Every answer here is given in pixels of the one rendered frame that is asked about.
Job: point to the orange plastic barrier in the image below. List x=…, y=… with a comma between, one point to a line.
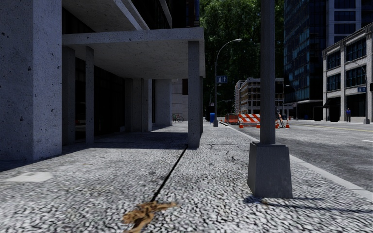
x=232, y=118

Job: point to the grey pole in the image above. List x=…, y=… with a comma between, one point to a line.
x=268, y=163

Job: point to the glass tower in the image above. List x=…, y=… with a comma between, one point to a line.
x=303, y=52

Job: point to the trees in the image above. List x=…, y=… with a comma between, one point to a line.
x=239, y=40

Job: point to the grey street lamp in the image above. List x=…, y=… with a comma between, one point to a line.
x=296, y=102
x=211, y=96
x=215, y=96

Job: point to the person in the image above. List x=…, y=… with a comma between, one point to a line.
x=348, y=114

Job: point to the pale stone building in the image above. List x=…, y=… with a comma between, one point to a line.
x=349, y=72

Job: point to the orange striped road barrier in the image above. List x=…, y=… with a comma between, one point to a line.
x=280, y=120
x=249, y=118

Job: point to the red bicycle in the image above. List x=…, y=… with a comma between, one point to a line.
x=177, y=118

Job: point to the pale concrete building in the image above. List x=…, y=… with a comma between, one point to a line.
x=122, y=58

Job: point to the tan brick building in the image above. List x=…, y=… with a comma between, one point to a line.
x=250, y=96

